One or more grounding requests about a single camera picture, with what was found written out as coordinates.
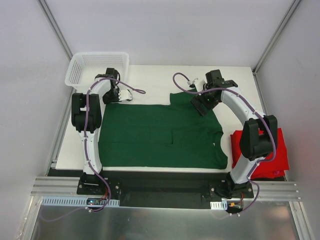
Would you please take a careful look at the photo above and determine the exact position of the white plastic mesh basket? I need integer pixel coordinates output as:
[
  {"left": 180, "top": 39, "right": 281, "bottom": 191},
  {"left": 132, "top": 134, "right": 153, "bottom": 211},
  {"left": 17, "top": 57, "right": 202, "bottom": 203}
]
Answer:
[{"left": 64, "top": 52, "right": 130, "bottom": 90}]

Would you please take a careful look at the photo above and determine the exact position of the green t shirt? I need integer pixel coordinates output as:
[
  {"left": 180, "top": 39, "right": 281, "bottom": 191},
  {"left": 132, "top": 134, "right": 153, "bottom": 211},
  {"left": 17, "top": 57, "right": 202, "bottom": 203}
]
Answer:
[{"left": 98, "top": 92, "right": 228, "bottom": 170}]

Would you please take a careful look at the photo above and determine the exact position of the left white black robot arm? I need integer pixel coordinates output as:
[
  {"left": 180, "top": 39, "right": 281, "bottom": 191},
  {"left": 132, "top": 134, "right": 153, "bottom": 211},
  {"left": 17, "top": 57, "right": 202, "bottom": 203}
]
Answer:
[{"left": 71, "top": 68, "right": 121, "bottom": 199}]

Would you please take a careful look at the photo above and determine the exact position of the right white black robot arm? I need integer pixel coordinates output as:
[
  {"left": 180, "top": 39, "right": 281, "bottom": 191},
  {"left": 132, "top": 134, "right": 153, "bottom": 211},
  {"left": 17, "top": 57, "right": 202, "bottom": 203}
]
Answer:
[{"left": 187, "top": 69, "right": 278, "bottom": 199}]

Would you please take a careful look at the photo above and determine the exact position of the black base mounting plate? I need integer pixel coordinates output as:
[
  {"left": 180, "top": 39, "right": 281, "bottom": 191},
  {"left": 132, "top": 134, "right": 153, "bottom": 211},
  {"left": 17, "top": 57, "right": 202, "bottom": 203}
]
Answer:
[{"left": 47, "top": 167, "right": 287, "bottom": 209}]

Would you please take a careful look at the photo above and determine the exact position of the red folded t shirt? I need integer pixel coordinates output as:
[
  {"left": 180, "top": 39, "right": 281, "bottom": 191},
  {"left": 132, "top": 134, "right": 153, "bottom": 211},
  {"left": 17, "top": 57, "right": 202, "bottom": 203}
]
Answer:
[{"left": 230, "top": 128, "right": 290, "bottom": 180}]

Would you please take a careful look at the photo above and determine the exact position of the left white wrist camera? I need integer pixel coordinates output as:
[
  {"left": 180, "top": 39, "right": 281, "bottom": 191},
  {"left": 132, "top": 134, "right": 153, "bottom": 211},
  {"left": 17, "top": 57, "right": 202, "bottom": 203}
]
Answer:
[{"left": 118, "top": 89, "right": 133, "bottom": 102}]

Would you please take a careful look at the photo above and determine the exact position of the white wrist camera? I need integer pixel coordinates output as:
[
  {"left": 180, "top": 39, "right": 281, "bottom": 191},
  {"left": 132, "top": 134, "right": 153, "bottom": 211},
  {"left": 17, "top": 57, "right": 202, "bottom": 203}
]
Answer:
[
  {"left": 187, "top": 78, "right": 207, "bottom": 92},
  {"left": 118, "top": 89, "right": 133, "bottom": 102}
]

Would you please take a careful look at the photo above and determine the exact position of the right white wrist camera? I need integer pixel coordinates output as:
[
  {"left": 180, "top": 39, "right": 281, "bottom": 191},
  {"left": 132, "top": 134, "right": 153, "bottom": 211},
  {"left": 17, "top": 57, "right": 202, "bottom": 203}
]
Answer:
[{"left": 187, "top": 78, "right": 207, "bottom": 92}]

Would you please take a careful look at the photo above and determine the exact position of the right white cable duct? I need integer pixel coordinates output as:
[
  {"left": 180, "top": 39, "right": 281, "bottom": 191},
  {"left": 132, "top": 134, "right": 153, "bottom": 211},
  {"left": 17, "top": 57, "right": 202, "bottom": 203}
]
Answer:
[{"left": 210, "top": 200, "right": 228, "bottom": 211}]

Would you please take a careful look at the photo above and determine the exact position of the white cable duct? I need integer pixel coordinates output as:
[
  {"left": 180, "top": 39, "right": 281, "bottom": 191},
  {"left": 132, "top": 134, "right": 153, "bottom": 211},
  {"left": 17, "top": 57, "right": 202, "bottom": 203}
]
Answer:
[
  {"left": 210, "top": 200, "right": 228, "bottom": 211},
  {"left": 42, "top": 196, "right": 120, "bottom": 208}
]

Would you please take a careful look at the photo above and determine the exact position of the aluminium front rail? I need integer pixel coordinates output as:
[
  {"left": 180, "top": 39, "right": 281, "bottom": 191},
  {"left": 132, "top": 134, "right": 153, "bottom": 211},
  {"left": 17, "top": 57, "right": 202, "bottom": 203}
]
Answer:
[{"left": 31, "top": 176, "right": 303, "bottom": 202}]

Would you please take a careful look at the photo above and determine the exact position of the left aluminium frame post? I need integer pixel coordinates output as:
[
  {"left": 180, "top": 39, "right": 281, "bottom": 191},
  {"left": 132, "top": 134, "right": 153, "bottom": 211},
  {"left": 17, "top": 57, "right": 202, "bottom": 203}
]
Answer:
[{"left": 37, "top": 0, "right": 73, "bottom": 61}]

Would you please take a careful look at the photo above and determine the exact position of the aluminium frame post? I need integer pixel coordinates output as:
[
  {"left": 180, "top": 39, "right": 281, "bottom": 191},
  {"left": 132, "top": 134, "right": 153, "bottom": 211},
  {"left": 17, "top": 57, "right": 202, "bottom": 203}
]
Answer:
[
  {"left": 37, "top": 0, "right": 73, "bottom": 61},
  {"left": 252, "top": 0, "right": 302, "bottom": 76}
]

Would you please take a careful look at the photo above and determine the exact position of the left white cable duct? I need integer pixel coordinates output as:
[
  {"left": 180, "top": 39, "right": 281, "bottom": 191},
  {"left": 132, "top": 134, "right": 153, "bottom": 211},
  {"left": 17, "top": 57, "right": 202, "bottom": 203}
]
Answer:
[{"left": 42, "top": 196, "right": 120, "bottom": 208}]

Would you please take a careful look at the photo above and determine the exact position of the right aluminium frame post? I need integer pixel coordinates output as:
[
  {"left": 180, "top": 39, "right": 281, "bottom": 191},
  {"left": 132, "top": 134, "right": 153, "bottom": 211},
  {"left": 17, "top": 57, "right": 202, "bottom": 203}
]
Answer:
[{"left": 252, "top": 0, "right": 302, "bottom": 76}]

